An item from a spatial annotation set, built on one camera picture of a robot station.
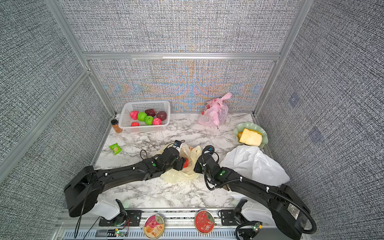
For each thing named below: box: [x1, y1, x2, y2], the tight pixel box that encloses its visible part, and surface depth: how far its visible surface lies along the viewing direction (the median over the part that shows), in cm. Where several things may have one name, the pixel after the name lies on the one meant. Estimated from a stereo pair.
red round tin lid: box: [194, 209, 215, 234], surface depth 71 cm
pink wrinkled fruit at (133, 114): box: [130, 110, 139, 120], surface depth 112 cm
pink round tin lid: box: [143, 214, 165, 240], surface depth 70 cm
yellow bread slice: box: [239, 127, 263, 147], surface depth 97 cm
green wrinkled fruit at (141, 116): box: [137, 111, 148, 122], surface depth 112 cm
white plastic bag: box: [220, 145, 290, 185], surface depth 81 cm
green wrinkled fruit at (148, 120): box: [144, 115, 154, 126], surface depth 109 cm
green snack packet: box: [109, 143, 123, 155], surface depth 99 cm
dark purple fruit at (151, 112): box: [145, 109, 157, 117], surface depth 116 cm
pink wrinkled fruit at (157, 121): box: [153, 117, 163, 125], surface depth 108 cm
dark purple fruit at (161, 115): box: [156, 111, 167, 121], surface depth 112 cm
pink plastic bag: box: [198, 92, 232, 126], surface depth 107 cm
